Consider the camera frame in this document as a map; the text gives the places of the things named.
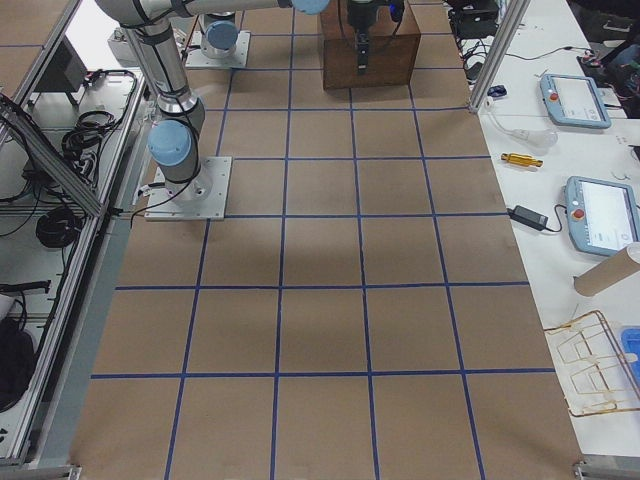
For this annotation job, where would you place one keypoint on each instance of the dark wooden drawer cabinet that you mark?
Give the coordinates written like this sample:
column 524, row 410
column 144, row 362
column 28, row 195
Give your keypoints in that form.
column 367, row 44

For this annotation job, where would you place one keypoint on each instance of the cardboard tube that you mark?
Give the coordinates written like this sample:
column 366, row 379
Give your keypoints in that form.
column 609, row 272

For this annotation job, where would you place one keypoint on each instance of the teach pendant tablet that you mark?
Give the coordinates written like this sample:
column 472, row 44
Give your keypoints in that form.
column 602, row 216
column 574, row 101

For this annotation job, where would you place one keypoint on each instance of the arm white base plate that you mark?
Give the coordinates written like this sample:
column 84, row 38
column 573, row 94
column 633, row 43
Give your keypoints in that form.
column 201, row 56
column 205, row 198

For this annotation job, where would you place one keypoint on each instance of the small blue device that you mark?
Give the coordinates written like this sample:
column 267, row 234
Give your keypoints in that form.
column 497, row 91

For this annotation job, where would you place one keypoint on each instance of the clear light bulb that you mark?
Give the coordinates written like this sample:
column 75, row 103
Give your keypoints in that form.
column 540, row 139

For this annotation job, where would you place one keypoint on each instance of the black power adapter brick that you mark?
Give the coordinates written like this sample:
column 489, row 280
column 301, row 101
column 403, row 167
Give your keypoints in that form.
column 528, row 217

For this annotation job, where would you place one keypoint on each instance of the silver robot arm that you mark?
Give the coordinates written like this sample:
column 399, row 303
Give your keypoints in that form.
column 219, row 34
column 173, row 143

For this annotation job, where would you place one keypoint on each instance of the far teach pendant tablet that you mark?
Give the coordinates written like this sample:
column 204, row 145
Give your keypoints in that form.
column 574, row 101

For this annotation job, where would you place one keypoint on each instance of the aluminium frame post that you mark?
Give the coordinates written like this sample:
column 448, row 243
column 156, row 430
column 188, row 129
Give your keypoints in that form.
column 506, row 31

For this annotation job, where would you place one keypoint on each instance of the gold wire rack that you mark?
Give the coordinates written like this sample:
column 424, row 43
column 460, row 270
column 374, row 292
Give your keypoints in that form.
column 594, row 370

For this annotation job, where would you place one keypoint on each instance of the blue plastic tray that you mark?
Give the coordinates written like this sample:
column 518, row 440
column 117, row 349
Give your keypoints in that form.
column 630, row 342

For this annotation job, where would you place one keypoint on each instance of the near teach pendant tablet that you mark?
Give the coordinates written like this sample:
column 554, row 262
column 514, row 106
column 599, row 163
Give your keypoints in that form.
column 602, row 216

